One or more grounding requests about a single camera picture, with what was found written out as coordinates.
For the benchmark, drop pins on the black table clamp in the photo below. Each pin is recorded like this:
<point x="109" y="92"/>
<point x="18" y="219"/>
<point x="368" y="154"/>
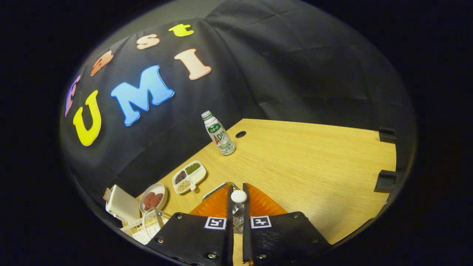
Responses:
<point x="386" y="181"/>
<point x="388" y="136"/>

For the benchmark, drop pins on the brown toast slice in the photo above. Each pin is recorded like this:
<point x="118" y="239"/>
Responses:
<point x="107" y="194"/>

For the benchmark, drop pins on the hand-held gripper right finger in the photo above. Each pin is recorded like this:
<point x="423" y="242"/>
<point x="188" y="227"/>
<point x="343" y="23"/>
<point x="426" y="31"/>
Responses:
<point x="281" y="236"/>

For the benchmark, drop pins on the white divided bean dish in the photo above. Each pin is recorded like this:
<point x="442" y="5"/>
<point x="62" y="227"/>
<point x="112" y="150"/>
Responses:
<point x="197" y="176"/>

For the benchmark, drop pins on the white toaster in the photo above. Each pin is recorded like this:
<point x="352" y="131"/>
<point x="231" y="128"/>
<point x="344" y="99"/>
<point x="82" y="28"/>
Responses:
<point x="123" y="205"/>

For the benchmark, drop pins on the small white drink bottle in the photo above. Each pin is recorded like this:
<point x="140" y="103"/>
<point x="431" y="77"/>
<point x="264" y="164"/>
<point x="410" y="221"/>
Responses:
<point x="218" y="133"/>

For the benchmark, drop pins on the brown meat piece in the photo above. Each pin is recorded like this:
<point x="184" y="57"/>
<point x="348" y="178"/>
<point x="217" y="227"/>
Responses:
<point x="147" y="202"/>
<point x="157" y="199"/>

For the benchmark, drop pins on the white plastic drain tray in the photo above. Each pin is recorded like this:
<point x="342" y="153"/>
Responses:
<point x="142" y="236"/>

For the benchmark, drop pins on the beige round plate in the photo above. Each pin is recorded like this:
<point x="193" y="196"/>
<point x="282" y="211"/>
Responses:
<point x="159" y="188"/>

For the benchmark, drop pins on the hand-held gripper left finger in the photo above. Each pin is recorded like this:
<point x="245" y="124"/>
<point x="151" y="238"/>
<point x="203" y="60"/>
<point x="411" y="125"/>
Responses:
<point x="192" y="240"/>

